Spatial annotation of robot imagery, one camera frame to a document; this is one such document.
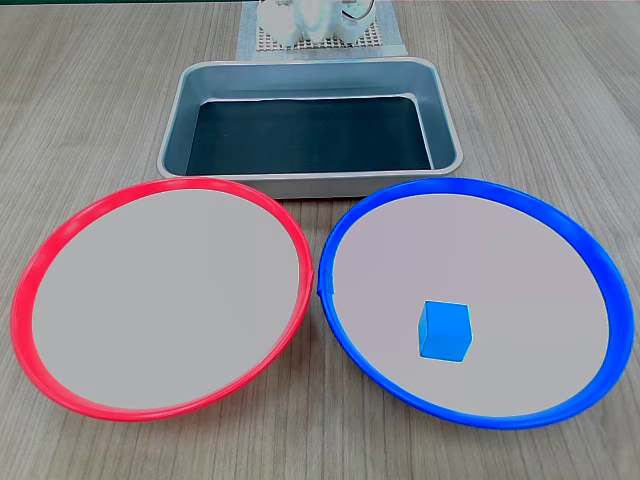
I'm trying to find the pale perforated base plate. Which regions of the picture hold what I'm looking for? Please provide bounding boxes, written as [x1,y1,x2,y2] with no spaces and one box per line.
[255,21,386,52]

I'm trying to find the blue-rimmed white plate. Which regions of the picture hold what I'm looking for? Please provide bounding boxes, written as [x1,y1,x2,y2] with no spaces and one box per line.
[317,177,629,432]

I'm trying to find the red-rimmed white plate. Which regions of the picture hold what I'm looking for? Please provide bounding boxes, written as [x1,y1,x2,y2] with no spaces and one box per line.
[10,175,316,424]

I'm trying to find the black cable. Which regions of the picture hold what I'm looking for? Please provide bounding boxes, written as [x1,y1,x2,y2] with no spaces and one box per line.
[340,0,377,22]

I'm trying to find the steel tray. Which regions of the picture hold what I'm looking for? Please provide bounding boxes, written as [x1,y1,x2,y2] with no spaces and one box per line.
[156,56,465,200]

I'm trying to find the blue cube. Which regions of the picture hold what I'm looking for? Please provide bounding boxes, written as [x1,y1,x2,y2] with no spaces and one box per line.
[417,299,474,362]

